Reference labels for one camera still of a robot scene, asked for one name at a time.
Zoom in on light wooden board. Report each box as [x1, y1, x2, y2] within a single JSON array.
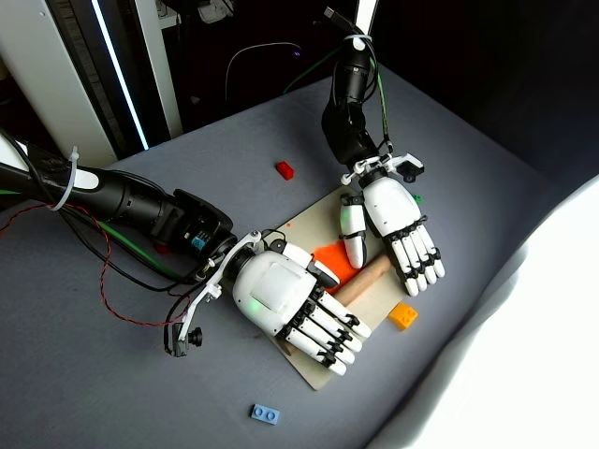
[[273, 185, 416, 392]]

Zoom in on blue toy brick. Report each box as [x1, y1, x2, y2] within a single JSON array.
[[249, 403, 282, 426]]

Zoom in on orange toy brick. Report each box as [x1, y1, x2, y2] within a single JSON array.
[[387, 302, 420, 332]]

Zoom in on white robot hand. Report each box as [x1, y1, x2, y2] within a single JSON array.
[[231, 241, 373, 377], [337, 175, 446, 298]]

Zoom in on thin white cable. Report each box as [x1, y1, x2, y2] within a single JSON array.
[[224, 41, 301, 104]]

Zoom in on white blurred foreground shell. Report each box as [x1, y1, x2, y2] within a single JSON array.
[[364, 172, 599, 449]]

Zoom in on wooden rolling pin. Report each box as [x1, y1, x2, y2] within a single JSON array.
[[278, 254, 392, 356]]

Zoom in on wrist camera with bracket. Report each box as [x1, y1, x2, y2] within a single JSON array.
[[340, 152, 426, 187], [162, 229, 263, 359]]

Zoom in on flat orange dough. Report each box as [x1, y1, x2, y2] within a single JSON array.
[[311, 240, 362, 297]]

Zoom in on white cabinet with light strip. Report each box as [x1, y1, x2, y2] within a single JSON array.
[[0, 0, 183, 151]]

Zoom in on white background device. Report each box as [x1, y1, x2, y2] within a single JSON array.
[[196, 0, 235, 24]]

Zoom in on grey table cloth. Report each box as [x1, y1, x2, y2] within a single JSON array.
[[0, 58, 562, 449]]

